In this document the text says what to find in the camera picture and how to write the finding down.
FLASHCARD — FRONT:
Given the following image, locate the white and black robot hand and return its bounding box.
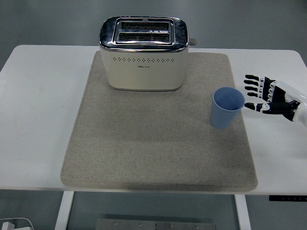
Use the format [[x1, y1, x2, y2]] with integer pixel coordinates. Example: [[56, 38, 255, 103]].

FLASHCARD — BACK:
[[243, 74, 307, 127]]

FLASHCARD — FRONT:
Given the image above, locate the light blue plastic cup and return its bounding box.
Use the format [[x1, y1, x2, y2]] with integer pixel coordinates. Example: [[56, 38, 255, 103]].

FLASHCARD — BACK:
[[210, 86, 246, 130]]

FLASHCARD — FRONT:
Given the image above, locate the black table control panel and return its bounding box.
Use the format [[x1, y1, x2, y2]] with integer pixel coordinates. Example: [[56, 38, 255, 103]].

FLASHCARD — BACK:
[[269, 195, 307, 202]]

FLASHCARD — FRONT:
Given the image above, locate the white table leg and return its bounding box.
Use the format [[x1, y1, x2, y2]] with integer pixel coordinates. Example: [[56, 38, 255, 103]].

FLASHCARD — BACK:
[[234, 194, 251, 230], [54, 191, 75, 230]]

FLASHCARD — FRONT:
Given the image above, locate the cream and chrome toaster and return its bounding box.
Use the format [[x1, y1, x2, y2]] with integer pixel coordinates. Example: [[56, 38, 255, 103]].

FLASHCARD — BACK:
[[98, 16, 199, 92]]

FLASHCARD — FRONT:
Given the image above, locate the beige fabric table mat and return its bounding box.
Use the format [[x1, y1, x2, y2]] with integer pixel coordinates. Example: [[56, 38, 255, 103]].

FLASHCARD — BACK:
[[59, 51, 259, 192]]

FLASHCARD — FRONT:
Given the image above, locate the white power strip with cable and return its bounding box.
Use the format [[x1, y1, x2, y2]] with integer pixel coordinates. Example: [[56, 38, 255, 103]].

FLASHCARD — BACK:
[[0, 217, 34, 230]]

